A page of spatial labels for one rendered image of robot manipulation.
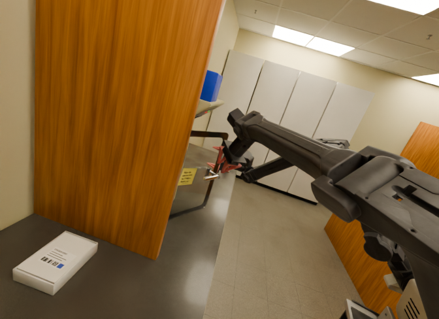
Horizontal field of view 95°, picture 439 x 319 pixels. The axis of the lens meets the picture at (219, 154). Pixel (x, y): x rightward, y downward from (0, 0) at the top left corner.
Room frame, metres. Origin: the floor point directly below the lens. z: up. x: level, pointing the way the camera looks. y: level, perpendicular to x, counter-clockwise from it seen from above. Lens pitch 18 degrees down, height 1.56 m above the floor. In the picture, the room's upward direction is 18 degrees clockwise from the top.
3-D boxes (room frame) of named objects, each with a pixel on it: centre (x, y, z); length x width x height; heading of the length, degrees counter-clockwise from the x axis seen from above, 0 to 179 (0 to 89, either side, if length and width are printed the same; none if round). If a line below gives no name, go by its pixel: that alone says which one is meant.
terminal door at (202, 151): (0.76, 0.08, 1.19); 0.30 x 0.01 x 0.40; 142
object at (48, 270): (0.44, 0.36, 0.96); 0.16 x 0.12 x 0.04; 177
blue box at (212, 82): (0.71, 0.12, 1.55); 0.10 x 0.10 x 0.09; 86
